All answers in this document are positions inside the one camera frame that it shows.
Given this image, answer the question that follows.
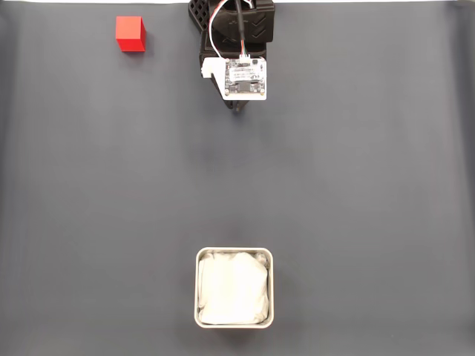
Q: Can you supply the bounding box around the red cube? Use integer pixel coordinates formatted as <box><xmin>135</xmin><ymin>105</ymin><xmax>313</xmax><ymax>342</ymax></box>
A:
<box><xmin>115</xmin><ymin>16</ymin><xmax>147</xmax><ymax>53</ymax></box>

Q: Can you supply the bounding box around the beige square box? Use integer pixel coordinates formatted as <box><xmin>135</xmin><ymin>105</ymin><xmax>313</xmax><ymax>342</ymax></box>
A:
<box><xmin>193</xmin><ymin>247</ymin><xmax>275</xmax><ymax>329</ymax></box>

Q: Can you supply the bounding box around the dark blue-grey mat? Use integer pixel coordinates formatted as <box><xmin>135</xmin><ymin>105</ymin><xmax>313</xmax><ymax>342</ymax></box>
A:
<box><xmin>0</xmin><ymin>2</ymin><xmax>475</xmax><ymax>356</ymax></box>

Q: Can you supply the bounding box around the white cloth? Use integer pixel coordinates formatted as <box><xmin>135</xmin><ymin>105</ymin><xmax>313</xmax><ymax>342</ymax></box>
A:
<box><xmin>198</xmin><ymin>251</ymin><xmax>270</xmax><ymax>325</ymax></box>

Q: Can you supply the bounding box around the black camera cable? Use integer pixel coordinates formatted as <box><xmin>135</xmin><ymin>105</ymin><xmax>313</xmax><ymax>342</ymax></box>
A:
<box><xmin>233</xmin><ymin>0</ymin><xmax>246</xmax><ymax>57</ymax></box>

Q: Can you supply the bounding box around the white camera circuit board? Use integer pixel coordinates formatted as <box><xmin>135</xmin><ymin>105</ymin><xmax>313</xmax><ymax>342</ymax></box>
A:
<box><xmin>200</xmin><ymin>56</ymin><xmax>268</xmax><ymax>102</ymax></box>

